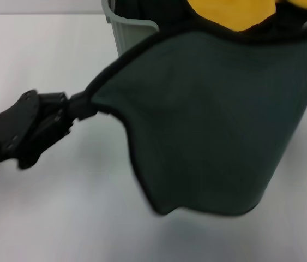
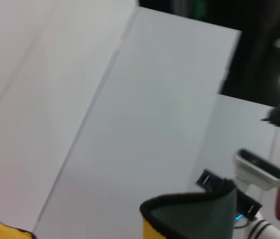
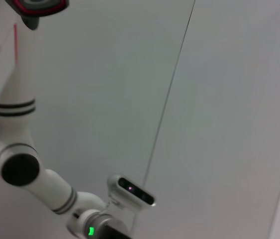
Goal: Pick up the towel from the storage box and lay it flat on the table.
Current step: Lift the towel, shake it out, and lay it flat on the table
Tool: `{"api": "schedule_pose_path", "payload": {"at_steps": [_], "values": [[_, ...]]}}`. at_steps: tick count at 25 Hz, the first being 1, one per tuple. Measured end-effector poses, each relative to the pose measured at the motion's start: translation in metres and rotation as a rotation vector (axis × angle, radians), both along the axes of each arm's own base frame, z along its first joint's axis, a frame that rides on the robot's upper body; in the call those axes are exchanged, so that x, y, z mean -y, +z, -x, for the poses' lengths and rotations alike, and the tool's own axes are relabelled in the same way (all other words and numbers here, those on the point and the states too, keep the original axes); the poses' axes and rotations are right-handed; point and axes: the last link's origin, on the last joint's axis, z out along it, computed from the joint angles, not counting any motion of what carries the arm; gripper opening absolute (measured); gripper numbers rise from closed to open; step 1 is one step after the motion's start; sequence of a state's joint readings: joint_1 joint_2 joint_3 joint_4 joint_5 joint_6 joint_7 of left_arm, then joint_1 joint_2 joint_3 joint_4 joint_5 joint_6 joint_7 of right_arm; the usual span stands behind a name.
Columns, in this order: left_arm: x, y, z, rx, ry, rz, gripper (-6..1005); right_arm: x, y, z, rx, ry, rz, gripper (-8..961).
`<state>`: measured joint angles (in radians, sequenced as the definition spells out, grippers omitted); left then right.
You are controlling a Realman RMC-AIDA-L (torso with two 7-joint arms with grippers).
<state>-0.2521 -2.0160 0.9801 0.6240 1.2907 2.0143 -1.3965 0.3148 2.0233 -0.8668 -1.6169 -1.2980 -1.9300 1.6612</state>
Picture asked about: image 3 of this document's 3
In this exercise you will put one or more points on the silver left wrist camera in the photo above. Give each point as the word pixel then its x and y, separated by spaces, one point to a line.
pixel 134 191

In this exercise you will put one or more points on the white and silver left arm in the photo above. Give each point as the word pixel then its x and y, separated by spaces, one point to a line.
pixel 15 129

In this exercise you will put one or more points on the black and red robot head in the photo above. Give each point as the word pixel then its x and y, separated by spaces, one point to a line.
pixel 40 7

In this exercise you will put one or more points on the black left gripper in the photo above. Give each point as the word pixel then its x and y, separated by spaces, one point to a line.
pixel 115 234

